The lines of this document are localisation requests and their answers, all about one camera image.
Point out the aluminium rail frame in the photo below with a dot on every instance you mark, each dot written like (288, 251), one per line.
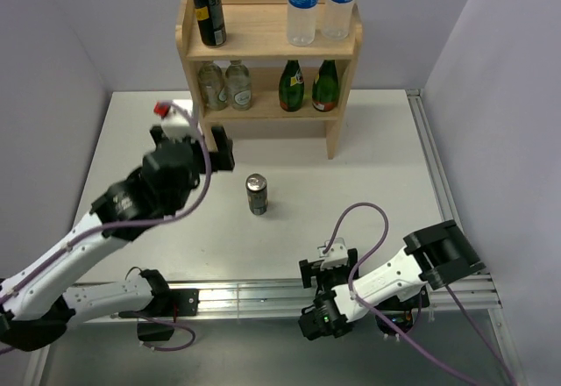
(384, 182)

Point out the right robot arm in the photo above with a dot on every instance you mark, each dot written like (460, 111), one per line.
(435, 256)

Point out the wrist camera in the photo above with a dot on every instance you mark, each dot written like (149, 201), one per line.
(179, 118)
(337, 256)

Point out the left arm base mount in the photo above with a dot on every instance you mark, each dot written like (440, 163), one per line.
(158, 325)

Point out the clear glass bottle right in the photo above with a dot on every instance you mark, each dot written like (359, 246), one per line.
(238, 86)

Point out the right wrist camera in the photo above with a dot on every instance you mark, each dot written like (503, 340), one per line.
(337, 256)

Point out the green glass bottle yellow label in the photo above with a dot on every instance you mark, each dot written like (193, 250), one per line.
(325, 88)

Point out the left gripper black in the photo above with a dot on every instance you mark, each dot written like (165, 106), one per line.
(221, 159)

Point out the clear glass bottle left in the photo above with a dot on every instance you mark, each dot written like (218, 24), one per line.
(211, 80)

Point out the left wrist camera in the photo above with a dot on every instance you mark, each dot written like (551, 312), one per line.
(179, 118)

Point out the dark beverage can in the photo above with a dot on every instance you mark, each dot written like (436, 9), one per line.
(210, 19)
(256, 190)

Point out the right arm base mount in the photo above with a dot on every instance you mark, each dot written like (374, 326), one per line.
(394, 316)

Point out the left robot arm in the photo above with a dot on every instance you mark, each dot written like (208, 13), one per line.
(41, 302)

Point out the clear glass bottle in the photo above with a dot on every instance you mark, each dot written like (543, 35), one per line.
(238, 86)
(211, 80)

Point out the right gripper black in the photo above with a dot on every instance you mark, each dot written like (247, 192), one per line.
(312, 268)

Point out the wooden two-tier shelf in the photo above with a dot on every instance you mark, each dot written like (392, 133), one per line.
(256, 35)

